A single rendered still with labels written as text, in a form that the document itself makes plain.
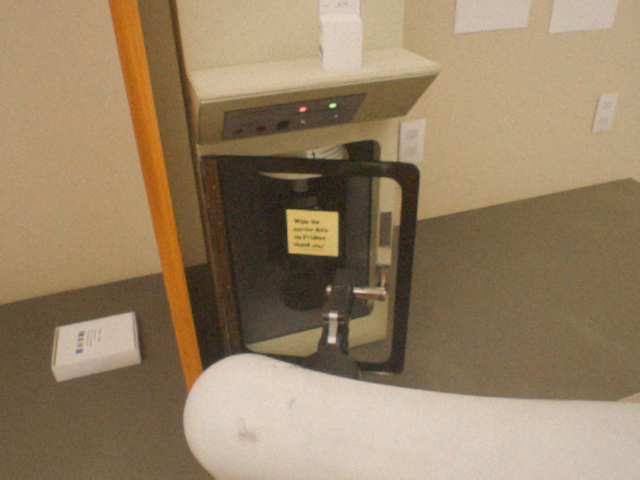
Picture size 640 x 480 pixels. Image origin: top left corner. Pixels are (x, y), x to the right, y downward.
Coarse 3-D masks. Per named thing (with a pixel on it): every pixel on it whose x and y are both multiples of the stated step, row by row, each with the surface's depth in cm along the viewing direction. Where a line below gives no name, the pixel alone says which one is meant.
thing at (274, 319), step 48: (240, 192) 80; (288, 192) 79; (336, 192) 78; (384, 192) 77; (240, 240) 85; (384, 240) 81; (240, 288) 90; (288, 288) 88; (240, 336) 96; (288, 336) 94; (384, 336) 91
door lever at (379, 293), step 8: (376, 272) 84; (384, 272) 84; (376, 280) 85; (384, 280) 83; (328, 288) 81; (360, 288) 81; (368, 288) 81; (376, 288) 81; (384, 288) 81; (328, 296) 82; (360, 296) 81; (368, 296) 81; (376, 296) 80; (384, 296) 80
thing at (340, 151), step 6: (342, 144) 93; (300, 150) 87; (306, 150) 87; (312, 150) 88; (318, 150) 88; (324, 150) 89; (330, 150) 89; (336, 150) 90; (342, 150) 92; (276, 156) 88; (282, 156) 88; (288, 156) 88; (294, 156) 88; (300, 156) 88; (306, 156) 88; (312, 156) 88; (318, 156) 88; (324, 156) 89; (330, 156) 89; (336, 156) 90; (342, 156) 92; (348, 156) 94
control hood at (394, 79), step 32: (256, 64) 74; (288, 64) 74; (320, 64) 73; (384, 64) 72; (416, 64) 72; (192, 96) 70; (224, 96) 64; (256, 96) 66; (288, 96) 68; (320, 96) 70; (384, 96) 75; (416, 96) 78
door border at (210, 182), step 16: (208, 160) 78; (208, 176) 80; (208, 192) 81; (208, 208) 82; (224, 240) 85; (224, 256) 87; (224, 272) 89; (224, 288) 90; (224, 304) 92; (224, 320) 94; (240, 352) 98
